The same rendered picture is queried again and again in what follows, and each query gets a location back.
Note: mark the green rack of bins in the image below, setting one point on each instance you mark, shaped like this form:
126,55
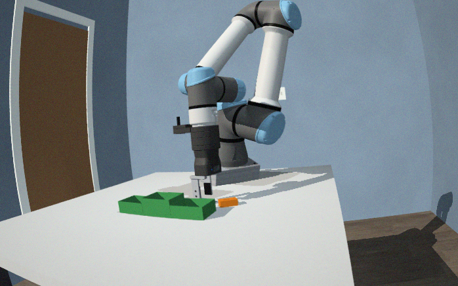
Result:
168,205

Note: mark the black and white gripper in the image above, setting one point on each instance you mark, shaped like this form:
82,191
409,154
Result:
205,141

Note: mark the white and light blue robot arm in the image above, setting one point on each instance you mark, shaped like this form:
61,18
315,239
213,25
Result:
259,120

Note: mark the small orange block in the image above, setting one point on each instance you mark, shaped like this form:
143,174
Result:
228,202

